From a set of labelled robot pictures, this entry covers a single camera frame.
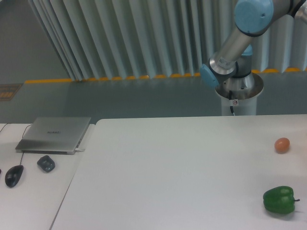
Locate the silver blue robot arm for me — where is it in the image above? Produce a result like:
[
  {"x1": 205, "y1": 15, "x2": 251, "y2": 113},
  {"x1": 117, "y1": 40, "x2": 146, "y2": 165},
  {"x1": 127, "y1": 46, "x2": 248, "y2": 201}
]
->
[{"x1": 200, "y1": 0, "x2": 307, "y2": 100}]

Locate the green bell pepper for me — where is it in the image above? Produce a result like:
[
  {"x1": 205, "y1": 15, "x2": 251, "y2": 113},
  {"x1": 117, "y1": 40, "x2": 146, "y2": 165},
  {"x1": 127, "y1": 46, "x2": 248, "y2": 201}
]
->
[{"x1": 263, "y1": 185, "x2": 300, "y2": 214}]

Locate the silver closed laptop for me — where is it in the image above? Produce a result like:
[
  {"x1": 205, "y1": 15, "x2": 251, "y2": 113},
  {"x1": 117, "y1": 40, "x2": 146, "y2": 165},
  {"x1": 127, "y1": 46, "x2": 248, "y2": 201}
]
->
[{"x1": 15, "y1": 117, "x2": 91, "y2": 154}]

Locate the white pleated curtain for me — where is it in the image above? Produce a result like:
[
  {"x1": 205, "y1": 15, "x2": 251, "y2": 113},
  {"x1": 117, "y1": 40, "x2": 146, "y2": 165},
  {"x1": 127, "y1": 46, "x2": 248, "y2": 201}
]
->
[{"x1": 27, "y1": 0, "x2": 307, "y2": 82}]

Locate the dark grey small device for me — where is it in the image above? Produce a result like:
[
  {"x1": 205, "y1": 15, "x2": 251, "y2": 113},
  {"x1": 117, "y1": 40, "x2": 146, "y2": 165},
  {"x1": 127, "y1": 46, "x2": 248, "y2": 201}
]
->
[{"x1": 37, "y1": 155, "x2": 56, "y2": 173}]

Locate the brown egg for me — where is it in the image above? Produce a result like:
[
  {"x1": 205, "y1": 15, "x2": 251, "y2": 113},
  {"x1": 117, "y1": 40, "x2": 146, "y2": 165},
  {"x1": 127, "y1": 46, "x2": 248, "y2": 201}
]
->
[{"x1": 274, "y1": 138, "x2": 290, "y2": 153}]

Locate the black computer mouse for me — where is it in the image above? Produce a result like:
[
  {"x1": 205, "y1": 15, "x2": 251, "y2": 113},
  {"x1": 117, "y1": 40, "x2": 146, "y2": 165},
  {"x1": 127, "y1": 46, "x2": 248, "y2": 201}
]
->
[{"x1": 5, "y1": 165, "x2": 24, "y2": 188}]

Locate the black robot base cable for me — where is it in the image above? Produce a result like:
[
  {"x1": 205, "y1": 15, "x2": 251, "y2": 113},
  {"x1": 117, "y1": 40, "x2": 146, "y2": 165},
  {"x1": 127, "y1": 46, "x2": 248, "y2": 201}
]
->
[{"x1": 228, "y1": 90, "x2": 236, "y2": 116}]

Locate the black mouse cable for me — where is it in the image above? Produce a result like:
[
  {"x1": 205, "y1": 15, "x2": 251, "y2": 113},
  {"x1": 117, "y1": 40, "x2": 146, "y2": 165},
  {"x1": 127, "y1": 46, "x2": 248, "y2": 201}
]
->
[{"x1": 20, "y1": 124, "x2": 33, "y2": 166}]

